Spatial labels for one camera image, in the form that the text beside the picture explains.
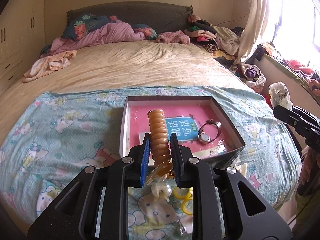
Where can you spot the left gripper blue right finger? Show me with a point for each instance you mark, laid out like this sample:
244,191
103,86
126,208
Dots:
177,159

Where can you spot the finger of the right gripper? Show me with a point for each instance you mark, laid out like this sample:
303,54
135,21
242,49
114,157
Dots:
304,123

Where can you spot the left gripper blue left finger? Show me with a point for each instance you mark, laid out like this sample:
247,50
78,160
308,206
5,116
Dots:
144,163

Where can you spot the orange spiral hair clip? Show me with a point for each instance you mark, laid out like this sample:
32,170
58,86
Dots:
159,146

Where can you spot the pearl bead hair claw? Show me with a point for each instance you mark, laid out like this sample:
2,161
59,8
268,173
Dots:
161,190

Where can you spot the yellow hoop earrings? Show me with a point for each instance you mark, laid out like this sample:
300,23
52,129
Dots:
185,196

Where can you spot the brown leather wrist watch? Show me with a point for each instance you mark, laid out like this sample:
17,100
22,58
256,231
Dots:
209,131

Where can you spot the white earring card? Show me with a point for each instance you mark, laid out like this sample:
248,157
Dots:
144,139

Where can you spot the cream hair claw clip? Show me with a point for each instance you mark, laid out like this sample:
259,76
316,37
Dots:
279,95

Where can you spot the red ball earrings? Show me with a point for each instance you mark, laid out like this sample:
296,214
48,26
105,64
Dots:
185,225

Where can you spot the window ledge with clothes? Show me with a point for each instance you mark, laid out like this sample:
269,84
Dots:
302,81

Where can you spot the dark cardboard box tray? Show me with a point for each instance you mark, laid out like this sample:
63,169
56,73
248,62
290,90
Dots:
220,160

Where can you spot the basket of clothes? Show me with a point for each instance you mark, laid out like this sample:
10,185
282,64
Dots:
250,75

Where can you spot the Hello Kitty teal blanket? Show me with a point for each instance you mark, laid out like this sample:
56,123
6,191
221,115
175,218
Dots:
59,134

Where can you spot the cream curtain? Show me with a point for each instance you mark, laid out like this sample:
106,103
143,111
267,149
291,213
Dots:
254,29

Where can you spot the beige bed cover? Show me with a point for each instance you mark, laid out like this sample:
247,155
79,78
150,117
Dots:
120,65

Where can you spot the pile of clothes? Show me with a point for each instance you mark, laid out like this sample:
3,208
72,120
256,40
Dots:
220,42

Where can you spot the pink fuzzy garment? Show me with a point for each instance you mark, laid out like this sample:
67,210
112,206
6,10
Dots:
173,37

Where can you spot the pink crumpled quilt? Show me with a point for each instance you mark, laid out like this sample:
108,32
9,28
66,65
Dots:
110,33

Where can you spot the peach clothing on bed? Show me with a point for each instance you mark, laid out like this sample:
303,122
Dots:
48,64

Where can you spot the floral dark pillow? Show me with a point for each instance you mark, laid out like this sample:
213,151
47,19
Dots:
85,24

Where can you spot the cream wardrobe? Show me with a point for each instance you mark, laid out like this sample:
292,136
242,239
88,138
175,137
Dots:
22,38

